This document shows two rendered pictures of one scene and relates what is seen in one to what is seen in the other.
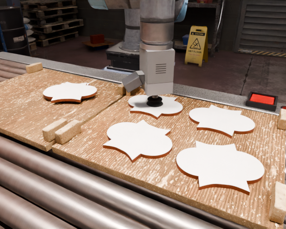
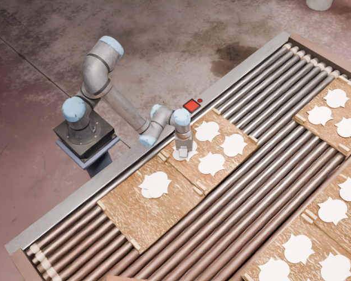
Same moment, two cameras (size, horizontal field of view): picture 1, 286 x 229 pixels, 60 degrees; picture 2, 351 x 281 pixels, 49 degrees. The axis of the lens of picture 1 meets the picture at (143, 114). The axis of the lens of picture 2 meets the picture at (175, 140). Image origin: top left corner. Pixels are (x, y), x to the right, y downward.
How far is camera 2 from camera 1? 174 cm
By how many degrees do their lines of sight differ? 53
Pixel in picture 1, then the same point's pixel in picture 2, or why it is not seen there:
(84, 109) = (177, 180)
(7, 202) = (229, 208)
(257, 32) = not seen: outside the picture
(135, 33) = (88, 128)
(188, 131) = (210, 145)
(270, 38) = not seen: outside the picture
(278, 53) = not seen: outside the picture
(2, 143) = (192, 216)
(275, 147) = (229, 125)
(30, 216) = (237, 201)
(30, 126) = (186, 203)
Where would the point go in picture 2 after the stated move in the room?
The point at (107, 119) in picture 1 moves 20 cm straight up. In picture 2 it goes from (191, 172) to (189, 151)
